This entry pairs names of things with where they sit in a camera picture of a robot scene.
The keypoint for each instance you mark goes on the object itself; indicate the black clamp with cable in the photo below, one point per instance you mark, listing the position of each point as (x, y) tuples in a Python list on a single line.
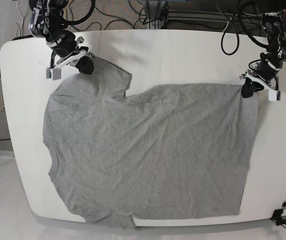
[(278, 219)]

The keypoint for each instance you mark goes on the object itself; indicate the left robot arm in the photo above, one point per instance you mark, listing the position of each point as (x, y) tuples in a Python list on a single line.
[(274, 25)]

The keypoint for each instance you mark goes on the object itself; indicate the grey t-shirt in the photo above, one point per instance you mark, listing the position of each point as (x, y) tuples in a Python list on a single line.
[(171, 152)]

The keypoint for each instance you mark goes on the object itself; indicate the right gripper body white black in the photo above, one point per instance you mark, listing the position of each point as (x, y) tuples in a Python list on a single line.
[(65, 45)]

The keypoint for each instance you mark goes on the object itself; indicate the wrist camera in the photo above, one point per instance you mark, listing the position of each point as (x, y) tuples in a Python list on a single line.
[(53, 73), (274, 95)]

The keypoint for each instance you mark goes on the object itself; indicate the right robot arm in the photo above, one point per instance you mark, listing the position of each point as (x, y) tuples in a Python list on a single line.
[(47, 22)]

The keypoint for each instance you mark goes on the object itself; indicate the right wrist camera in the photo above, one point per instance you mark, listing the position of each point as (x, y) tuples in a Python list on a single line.
[(53, 73)]

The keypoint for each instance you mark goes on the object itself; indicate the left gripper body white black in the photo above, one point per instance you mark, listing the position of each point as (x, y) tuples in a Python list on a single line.
[(264, 72)]

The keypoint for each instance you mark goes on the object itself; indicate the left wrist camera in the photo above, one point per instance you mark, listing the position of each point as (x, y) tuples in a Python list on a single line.
[(274, 95)]

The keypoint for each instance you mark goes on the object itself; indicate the metal frame stand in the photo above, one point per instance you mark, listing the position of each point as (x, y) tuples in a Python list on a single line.
[(156, 14)]

